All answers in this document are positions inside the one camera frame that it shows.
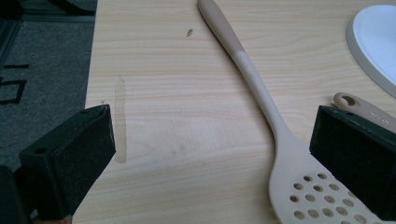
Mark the white utensil rack stand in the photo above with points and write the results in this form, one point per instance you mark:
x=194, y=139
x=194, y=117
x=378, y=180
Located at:
x=373, y=37

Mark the metal floor rail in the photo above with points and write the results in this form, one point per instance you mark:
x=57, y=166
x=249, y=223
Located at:
x=7, y=37

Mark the beige slotted spatula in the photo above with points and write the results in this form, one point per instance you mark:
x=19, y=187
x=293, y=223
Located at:
x=364, y=109

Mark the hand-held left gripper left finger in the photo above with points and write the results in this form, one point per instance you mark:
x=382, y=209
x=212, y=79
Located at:
x=71, y=161

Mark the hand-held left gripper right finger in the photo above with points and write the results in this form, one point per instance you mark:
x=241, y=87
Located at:
x=358, y=155

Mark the beige perforated skimmer spatula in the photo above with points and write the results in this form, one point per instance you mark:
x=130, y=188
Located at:
x=249, y=71

